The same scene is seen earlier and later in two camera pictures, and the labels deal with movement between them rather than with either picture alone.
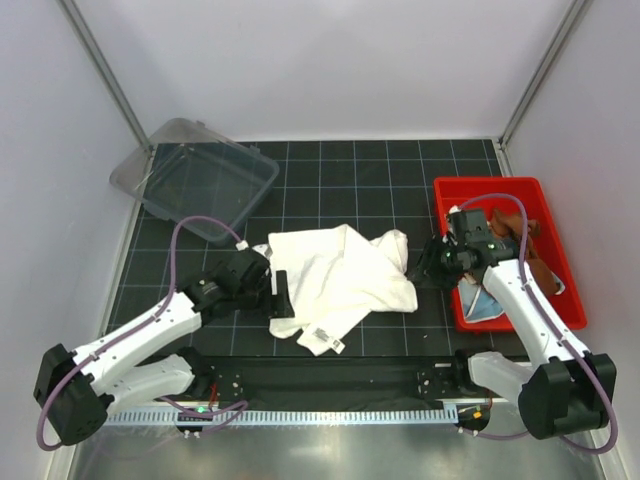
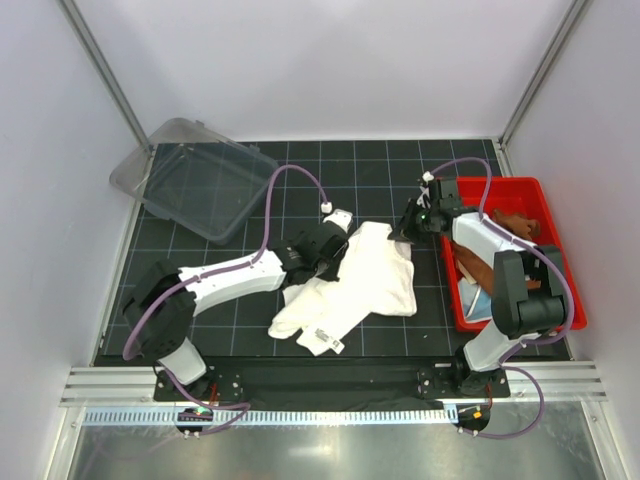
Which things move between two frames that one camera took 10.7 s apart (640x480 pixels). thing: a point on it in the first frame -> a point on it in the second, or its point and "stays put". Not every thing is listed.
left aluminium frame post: x=81 y=29 stays put
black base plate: x=364 y=379 stays put
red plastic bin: x=522 y=197 stays put
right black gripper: x=427 y=264 -> x=406 y=231
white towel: x=334 y=277 stays put
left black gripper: x=280 y=303 -> x=331 y=274
